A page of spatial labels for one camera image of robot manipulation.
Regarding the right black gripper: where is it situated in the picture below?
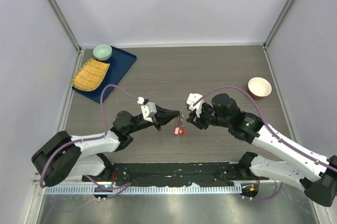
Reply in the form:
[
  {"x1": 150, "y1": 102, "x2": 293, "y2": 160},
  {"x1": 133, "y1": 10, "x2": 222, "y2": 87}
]
[{"x1": 186, "y1": 103, "x2": 231, "y2": 130}]

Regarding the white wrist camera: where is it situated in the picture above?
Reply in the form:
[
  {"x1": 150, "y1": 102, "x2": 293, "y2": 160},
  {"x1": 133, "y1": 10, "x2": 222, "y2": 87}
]
[
  {"x1": 186, "y1": 93, "x2": 204, "y2": 117},
  {"x1": 137, "y1": 97, "x2": 157, "y2": 123}
]

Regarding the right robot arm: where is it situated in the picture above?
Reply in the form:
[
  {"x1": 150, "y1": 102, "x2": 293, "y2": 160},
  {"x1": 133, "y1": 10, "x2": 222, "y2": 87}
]
[{"x1": 186, "y1": 93, "x2": 336, "y2": 207}]

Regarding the white brown bowl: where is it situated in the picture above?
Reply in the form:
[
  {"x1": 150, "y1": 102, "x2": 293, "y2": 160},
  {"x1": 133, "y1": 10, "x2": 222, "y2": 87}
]
[{"x1": 247, "y1": 77, "x2": 272, "y2": 99}]

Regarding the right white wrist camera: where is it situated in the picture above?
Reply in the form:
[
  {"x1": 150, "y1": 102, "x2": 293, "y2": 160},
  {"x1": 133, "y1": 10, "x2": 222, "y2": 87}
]
[{"x1": 186, "y1": 93, "x2": 204, "y2": 117}]

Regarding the green ceramic bowl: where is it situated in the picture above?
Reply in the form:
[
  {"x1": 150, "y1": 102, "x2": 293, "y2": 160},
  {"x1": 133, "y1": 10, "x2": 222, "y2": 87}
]
[{"x1": 93, "y1": 44, "x2": 112, "y2": 61}]

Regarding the right aluminium frame post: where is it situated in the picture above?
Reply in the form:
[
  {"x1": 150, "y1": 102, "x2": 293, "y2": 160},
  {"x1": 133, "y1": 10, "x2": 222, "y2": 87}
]
[{"x1": 263, "y1": 0, "x2": 296, "y2": 50}]

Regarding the red capped key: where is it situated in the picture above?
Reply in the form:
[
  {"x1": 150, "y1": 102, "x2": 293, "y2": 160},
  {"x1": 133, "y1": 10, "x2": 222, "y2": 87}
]
[{"x1": 174, "y1": 126, "x2": 180, "y2": 136}]

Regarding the grey keyring holder red handle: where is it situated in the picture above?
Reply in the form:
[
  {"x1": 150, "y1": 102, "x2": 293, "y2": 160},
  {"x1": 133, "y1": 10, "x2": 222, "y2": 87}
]
[{"x1": 174, "y1": 113, "x2": 185, "y2": 137}]

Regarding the yellow woven mat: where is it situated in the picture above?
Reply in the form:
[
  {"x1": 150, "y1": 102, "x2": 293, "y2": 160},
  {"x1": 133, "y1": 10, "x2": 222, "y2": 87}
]
[{"x1": 72, "y1": 58, "x2": 110, "y2": 92}]

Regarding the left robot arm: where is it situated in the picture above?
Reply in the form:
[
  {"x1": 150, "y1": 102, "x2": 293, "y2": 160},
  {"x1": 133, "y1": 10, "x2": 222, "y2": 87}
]
[{"x1": 31, "y1": 102, "x2": 180, "y2": 188}]

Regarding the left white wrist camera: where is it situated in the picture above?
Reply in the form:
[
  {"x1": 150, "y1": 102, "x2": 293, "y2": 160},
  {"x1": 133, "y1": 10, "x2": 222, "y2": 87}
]
[{"x1": 137, "y1": 97, "x2": 157, "y2": 123}]

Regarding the aluminium frame post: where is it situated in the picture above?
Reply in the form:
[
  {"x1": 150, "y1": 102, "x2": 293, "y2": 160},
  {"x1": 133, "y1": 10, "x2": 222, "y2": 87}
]
[
  {"x1": 47, "y1": 0, "x2": 81, "y2": 54},
  {"x1": 263, "y1": 0, "x2": 296, "y2": 50}
]

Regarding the blue tray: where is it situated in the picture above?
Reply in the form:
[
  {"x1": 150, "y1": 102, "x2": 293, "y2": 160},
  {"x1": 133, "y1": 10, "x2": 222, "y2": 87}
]
[{"x1": 72, "y1": 46, "x2": 137, "y2": 103}]

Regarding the slotted cable duct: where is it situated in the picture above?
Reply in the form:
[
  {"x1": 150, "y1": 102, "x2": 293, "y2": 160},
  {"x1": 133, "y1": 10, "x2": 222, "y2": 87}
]
[{"x1": 44, "y1": 184, "x2": 242, "y2": 195}]

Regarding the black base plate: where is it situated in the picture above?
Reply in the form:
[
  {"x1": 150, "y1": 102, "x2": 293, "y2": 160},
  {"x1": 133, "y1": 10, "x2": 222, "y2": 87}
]
[{"x1": 91, "y1": 162, "x2": 258, "y2": 187}]

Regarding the left aluminium frame post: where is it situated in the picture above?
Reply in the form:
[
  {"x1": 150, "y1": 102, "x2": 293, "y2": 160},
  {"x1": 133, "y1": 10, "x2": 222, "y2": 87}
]
[{"x1": 47, "y1": 0, "x2": 81, "y2": 54}]

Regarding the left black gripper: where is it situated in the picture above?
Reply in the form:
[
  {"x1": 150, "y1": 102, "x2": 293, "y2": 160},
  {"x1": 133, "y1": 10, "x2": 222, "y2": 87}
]
[{"x1": 127, "y1": 104, "x2": 180, "y2": 134}]

